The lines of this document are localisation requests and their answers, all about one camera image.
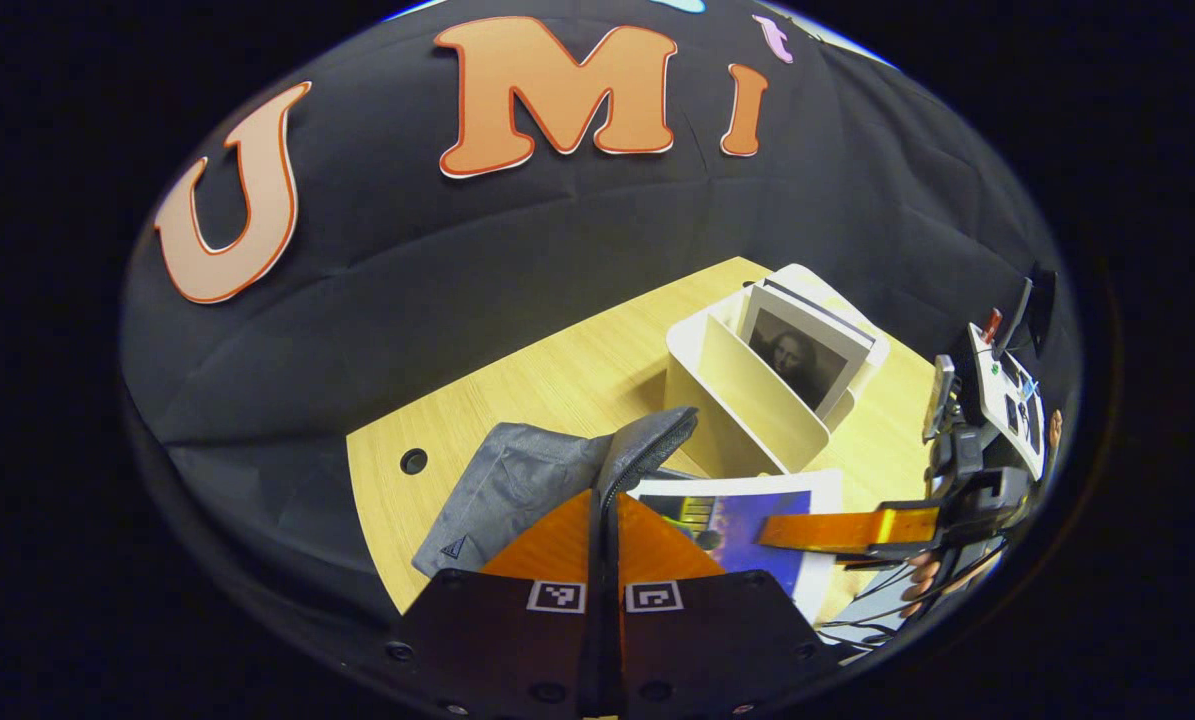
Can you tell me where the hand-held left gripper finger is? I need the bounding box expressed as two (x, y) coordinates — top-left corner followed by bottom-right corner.
(387, 488), (608, 719)
(607, 490), (838, 719)

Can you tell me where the grey schoolbag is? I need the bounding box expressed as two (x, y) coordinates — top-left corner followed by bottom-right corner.
(412, 405), (700, 579)

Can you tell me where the blue cover book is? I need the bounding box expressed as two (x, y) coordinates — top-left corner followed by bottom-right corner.
(629, 470), (844, 623)

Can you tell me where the white bookshelf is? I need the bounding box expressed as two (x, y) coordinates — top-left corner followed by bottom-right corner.
(665, 263), (891, 477)

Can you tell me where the portrait cover book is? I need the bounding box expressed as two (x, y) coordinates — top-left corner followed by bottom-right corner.
(737, 278), (876, 421)

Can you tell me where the white panel with stickers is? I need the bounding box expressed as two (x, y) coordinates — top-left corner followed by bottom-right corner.
(965, 308), (1050, 483)

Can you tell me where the black backdrop cloth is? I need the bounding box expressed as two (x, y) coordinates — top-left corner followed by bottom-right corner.
(120, 0), (1083, 621)

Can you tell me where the black cable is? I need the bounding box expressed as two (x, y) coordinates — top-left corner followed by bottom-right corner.
(817, 545), (1003, 651)

